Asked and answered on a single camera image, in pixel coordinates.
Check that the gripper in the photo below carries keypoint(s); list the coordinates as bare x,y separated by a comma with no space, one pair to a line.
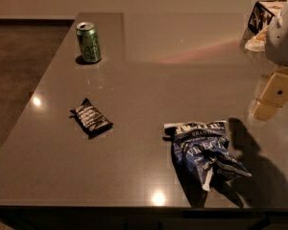
283,40

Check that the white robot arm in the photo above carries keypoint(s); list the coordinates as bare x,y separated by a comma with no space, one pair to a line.
276,48

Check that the blue chip bag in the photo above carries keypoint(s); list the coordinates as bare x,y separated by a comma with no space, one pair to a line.
202,148

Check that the pale object beside basket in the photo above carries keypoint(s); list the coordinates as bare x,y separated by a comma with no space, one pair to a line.
257,43

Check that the black snack packet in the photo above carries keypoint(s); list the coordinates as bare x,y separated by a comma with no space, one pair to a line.
90,119

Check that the green soda can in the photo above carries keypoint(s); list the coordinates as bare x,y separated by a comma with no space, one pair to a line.
88,42

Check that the black wire basket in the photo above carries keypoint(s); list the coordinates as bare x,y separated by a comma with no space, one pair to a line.
262,14

